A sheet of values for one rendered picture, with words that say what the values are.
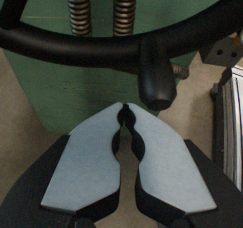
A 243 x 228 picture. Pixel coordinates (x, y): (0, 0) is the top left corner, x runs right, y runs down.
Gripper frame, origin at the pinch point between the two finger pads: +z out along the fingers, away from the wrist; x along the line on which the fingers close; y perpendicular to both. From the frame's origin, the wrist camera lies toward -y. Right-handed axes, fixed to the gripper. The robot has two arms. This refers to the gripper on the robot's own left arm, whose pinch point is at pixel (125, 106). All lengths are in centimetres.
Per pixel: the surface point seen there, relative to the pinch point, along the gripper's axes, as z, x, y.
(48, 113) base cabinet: 44, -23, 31
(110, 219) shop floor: 25, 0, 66
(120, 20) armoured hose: 10.5, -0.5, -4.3
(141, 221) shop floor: 25, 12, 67
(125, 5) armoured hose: 9.6, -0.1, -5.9
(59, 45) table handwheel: 4.8, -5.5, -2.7
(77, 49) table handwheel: 4.9, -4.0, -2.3
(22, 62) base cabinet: 31.2, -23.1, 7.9
